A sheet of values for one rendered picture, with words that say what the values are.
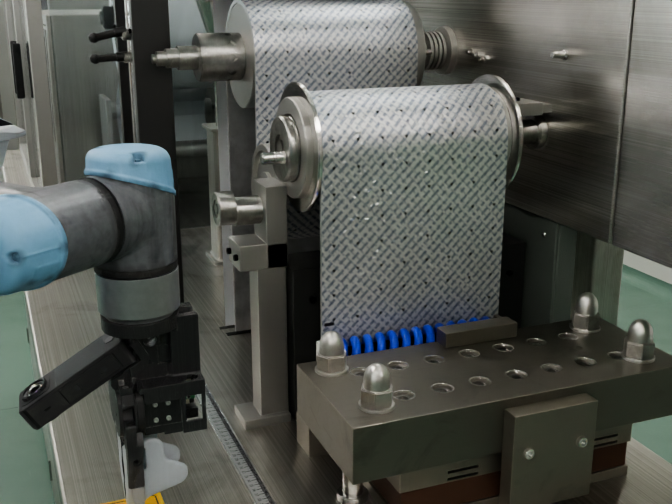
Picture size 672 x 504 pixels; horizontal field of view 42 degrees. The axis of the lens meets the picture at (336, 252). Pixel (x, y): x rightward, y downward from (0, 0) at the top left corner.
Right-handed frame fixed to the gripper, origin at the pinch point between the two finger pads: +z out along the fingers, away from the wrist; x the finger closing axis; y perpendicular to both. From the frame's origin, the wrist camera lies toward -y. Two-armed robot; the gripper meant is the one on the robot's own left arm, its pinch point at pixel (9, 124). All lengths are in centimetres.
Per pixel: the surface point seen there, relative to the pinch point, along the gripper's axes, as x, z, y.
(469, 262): 64, 28, 4
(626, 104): 75, 36, -17
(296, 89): 48, 12, -15
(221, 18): 14.7, 25.9, -16.9
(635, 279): -57, 347, 130
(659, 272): -44, 343, 120
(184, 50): 22.7, 14.0, -14.3
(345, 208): 56, 13, -3
